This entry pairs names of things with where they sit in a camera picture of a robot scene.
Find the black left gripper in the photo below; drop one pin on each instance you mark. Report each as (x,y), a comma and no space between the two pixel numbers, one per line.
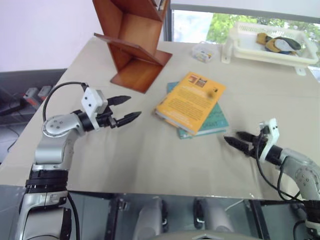
(105,119)

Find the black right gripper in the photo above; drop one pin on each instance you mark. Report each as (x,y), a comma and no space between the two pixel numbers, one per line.
(257,147)

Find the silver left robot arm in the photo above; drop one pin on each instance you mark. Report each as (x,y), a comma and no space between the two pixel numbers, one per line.
(53,126)

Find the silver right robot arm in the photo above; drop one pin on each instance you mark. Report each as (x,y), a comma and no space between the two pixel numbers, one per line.
(300,165)

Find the teal book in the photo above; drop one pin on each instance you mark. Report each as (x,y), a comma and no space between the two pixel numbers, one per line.
(215,120)

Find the brown wooden bookshelf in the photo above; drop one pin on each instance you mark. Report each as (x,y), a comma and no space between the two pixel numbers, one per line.
(135,75)

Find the yellow book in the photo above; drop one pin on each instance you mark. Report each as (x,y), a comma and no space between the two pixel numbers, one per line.
(190,102)

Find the books standing in bookshelf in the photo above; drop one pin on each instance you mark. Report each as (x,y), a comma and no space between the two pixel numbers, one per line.
(160,3)

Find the beige tablecloth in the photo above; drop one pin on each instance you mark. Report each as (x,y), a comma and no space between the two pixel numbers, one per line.
(150,155)

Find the red grey battery pack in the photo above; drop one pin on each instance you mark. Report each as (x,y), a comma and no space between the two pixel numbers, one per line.
(45,92)
(28,96)

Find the grey rounded robot leg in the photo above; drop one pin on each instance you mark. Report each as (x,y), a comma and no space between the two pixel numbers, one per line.
(150,217)
(215,217)

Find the white basket stand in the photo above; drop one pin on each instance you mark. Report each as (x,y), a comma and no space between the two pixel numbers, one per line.
(227,56)

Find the small clear plastic box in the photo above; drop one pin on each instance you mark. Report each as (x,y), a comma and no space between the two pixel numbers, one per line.
(203,53)

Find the white plastic basket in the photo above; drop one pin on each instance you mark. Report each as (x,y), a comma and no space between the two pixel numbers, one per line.
(250,42)

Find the yellow black plush toy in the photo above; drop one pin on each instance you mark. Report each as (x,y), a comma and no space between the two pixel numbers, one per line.
(275,43)

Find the black side shelf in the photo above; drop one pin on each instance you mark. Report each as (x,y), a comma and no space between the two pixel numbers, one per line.
(15,77)

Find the white roller blind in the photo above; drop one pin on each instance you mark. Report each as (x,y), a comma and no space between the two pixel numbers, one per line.
(245,6)

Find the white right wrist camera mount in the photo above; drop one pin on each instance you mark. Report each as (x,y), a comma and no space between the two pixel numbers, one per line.
(272,135)

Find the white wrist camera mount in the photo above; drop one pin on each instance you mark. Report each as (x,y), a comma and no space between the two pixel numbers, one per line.
(91,100)
(272,135)

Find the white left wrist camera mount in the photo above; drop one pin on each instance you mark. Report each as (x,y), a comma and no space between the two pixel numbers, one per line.
(91,100)

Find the dark window frame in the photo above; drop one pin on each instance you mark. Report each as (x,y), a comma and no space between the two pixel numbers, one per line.
(168,25)

